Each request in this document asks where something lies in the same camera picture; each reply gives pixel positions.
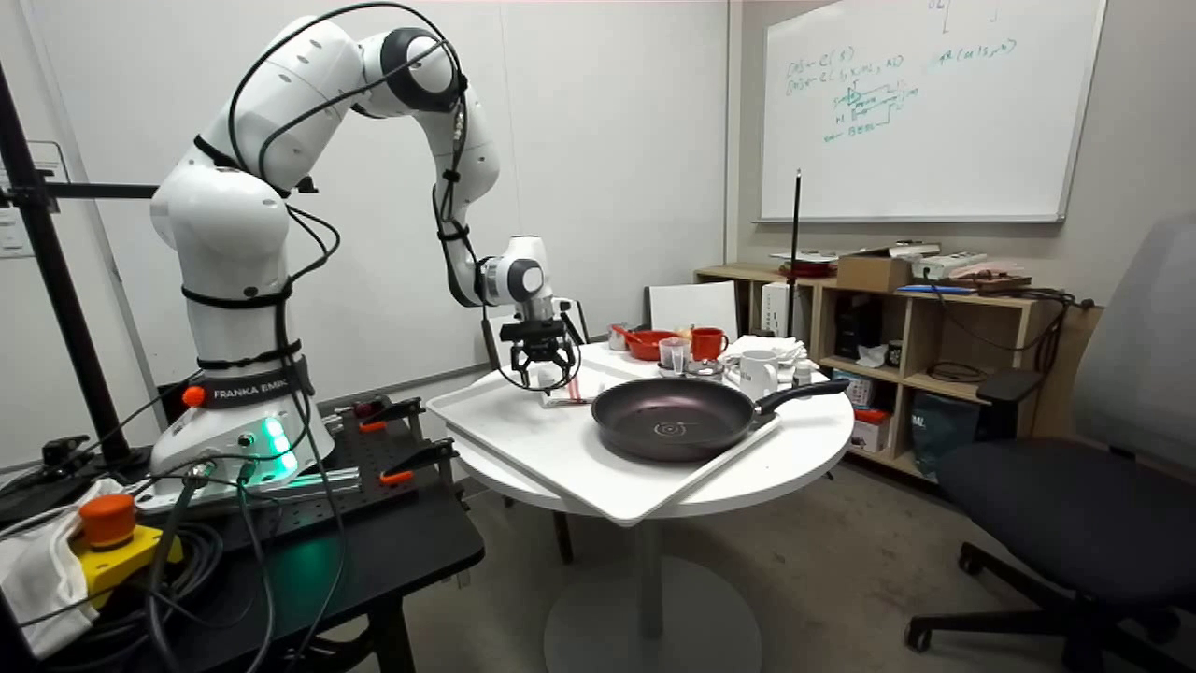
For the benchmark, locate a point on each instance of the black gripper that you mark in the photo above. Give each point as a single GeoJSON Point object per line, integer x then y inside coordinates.
{"type": "Point", "coordinates": [541, 339]}

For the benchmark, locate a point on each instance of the red cup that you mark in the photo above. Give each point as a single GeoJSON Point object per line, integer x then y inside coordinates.
{"type": "Point", "coordinates": [706, 346]}

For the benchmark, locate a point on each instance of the crumpled white napkin cloth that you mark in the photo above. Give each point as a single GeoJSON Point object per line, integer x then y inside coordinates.
{"type": "Point", "coordinates": [767, 361]}

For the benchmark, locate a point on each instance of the black vertical frame stand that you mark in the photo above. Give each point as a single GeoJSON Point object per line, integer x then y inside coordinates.
{"type": "Point", "coordinates": [51, 285]}

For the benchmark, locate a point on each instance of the thin black pole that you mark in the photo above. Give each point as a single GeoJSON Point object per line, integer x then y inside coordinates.
{"type": "Point", "coordinates": [795, 248]}

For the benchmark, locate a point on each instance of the black frying pan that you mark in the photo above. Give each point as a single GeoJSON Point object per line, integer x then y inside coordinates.
{"type": "Point", "coordinates": [673, 421]}

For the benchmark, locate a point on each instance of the black perforated workbench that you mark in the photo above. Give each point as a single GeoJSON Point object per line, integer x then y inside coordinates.
{"type": "Point", "coordinates": [375, 548]}

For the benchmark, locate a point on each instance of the orange and yellow emergency stop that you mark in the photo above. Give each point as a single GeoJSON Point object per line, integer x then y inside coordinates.
{"type": "Point", "coordinates": [111, 525]}

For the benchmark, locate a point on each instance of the stack of books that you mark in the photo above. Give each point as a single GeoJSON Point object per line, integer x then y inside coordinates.
{"type": "Point", "coordinates": [955, 265]}

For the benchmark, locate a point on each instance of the wall whiteboard with writing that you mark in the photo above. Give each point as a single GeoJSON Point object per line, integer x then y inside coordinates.
{"type": "Point", "coordinates": [934, 112]}

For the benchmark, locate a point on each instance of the white foam board panel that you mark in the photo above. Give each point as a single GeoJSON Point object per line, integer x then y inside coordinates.
{"type": "Point", "coordinates": [692, 309]}

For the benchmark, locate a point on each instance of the white rag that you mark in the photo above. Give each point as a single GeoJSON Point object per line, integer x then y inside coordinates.
{"type": "Point", "coordinates": [40, 572]}

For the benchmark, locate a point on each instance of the wooden shelf unit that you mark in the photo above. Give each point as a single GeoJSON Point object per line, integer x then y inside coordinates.
{"type": "Point", "coordinates": [947, 339]}

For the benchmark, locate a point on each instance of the round white table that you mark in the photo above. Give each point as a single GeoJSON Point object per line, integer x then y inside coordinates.
{"type": "Point", "coordinates": [798, 434]}

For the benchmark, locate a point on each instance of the large white tray board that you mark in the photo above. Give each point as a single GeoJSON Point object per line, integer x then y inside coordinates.
{"type": "Point", "coordinates": [537, 434]}

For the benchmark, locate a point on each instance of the grey office chair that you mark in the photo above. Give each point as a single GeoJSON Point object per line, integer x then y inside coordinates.
{"type": "Point", "coordinates": [1084, 497]}

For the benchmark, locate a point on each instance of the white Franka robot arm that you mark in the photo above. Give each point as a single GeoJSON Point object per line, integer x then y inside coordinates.
{"type": "Point", "coordinates": [230, 236]}

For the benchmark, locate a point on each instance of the red bowl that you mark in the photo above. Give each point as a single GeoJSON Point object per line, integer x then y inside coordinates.
{"type": "Point", "coordinates": [645, 346]}

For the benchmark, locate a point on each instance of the grey robot mounting plate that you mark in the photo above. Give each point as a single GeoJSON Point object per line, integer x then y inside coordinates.
{"type": "Point", "coordinates": [301, 487]}

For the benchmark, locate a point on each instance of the small cardboard box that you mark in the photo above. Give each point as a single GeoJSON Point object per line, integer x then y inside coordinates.
{"type": "Point", "coordinates": [872, 272]}

